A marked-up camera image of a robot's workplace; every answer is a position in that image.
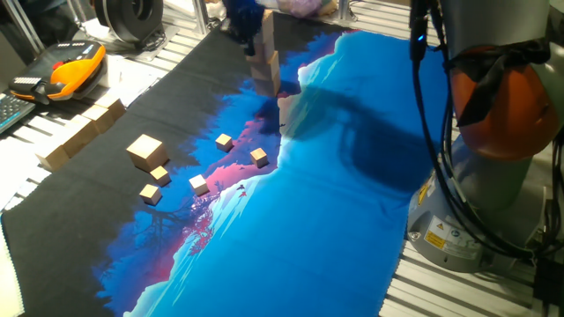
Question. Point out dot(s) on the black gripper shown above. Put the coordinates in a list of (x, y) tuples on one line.
[(242, 15)]

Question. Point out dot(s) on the large wooden cube block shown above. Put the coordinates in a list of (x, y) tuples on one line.
[(145, 149), (269, 88), (268, 26), (265, 69), (264, 52)]

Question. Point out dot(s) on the silver and orange robot arm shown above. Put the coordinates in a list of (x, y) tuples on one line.
[(484, 110)]

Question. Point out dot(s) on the purple plastic bag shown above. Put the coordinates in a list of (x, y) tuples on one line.
[(299, 8)]

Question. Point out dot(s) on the small wooden cube block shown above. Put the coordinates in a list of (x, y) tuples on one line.
[(159, 174), (259, 157), (198, 184), (224, 142), (150, 193)]

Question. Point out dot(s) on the white paper sheet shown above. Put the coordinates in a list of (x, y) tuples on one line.
[(132, 83)]

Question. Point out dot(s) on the medium wooden cube block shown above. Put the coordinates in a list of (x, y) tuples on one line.
[(52, 158), (70, 141), (86, 127), (99, 116), (111, 105)]

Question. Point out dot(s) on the orange and black teach pendant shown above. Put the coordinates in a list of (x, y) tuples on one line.
[(70, 72)]

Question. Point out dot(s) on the printed landscape cloth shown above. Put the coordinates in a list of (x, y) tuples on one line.
[(308, 220)]

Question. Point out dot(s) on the black computer keyboard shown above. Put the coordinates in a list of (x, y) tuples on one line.
[(13, 112)]

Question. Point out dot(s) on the black jacket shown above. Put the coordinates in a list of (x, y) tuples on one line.
[(556, 17)]

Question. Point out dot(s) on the white foam sheet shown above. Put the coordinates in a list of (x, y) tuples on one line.
[(9, 282)]

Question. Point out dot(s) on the aluminium frame post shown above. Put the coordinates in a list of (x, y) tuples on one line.
[(344, 9), (202, 15), (24, 26)]

